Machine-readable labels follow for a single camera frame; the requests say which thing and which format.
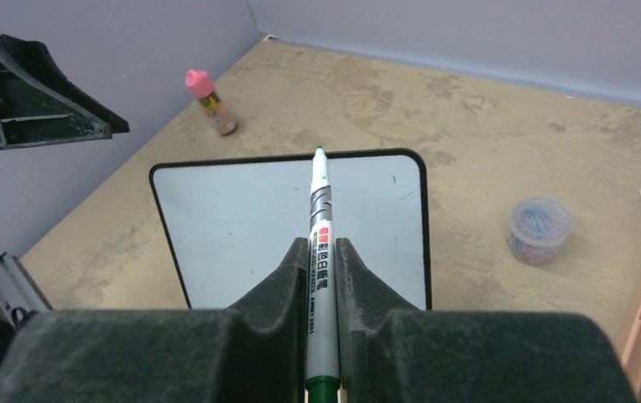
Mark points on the clear jar of paperclips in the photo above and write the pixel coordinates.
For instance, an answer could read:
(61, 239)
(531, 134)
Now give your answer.
(538, 229)

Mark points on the aluminium frame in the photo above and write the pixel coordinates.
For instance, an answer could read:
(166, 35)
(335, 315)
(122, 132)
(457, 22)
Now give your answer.
(18, 288)

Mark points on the pink cap bottle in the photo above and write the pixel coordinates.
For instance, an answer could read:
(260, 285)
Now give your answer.
(203, 90)

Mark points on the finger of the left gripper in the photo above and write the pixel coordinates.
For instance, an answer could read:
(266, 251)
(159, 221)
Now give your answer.
(39, 106)

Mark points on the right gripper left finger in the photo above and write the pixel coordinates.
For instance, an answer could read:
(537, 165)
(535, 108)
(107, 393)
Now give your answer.
(251, 351)

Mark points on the small whiteboard black frame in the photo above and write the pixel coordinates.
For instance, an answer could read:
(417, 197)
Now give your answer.
(229, 223)

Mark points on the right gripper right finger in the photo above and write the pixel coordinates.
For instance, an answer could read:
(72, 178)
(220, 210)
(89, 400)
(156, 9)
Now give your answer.
(391, 351)

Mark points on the green whiteboard marker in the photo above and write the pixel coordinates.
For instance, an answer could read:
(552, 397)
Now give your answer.
(322, 358)

